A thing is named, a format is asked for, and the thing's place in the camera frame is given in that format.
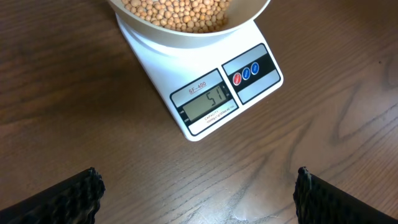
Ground soybeans in bowl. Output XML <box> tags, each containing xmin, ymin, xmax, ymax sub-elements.
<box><xmin>121</xmin><ymin>0</ymin><xmax>231</xmax><ymax>33</ymax></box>

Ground cream plastic bowl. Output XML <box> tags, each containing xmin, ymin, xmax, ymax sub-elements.
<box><xmin>108</xmin><ymin>0</ymin><xmax>270</xmax><ymax>49</ymax></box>

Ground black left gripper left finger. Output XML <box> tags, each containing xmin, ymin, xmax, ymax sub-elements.
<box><xmin>1</xmin><ymin>167</ymin><xmax>105</xmax><ymax>224</ymax></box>

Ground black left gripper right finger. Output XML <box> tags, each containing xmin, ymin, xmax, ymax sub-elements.
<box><xmin>293</xmin><ymin>167</ymin><xmax>397</xmax><ymax>224</ymax></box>

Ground white digital kitchen scale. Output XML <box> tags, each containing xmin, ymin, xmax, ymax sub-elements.
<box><xmin>117</xmin><ymin>18</ymin><xmax>284</xmax><ymax>141</ymax></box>

